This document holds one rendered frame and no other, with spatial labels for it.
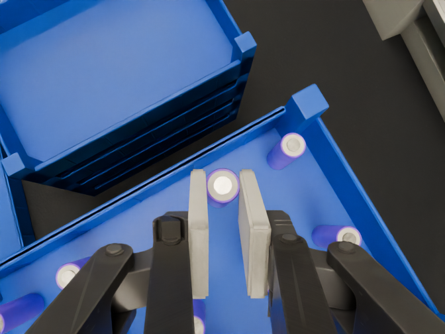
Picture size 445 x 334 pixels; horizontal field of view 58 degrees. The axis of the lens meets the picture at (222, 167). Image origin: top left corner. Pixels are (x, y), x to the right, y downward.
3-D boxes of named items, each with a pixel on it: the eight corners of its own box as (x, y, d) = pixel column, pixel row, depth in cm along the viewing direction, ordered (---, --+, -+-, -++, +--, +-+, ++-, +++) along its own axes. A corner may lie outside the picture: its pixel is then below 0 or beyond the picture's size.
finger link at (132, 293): (188, 313, 13) (95, 315, 13) (191, 240, 18) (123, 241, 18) (187, 272, 13) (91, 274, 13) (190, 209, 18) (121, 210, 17)
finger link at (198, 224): (208, 300, 15) (188, 301, 15) (205, 221, 22) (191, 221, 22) (208, 227, 14) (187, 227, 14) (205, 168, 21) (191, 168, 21)
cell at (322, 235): (318, 251, 33) (346, 258, 27) (307, 232, 33) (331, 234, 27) (337, 240, 33) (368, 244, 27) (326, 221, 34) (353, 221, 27)
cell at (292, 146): (273, 173, 34) (289, 162, 28) (262, 155, 34) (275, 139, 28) (292, 163, 34) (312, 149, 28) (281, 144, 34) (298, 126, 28)
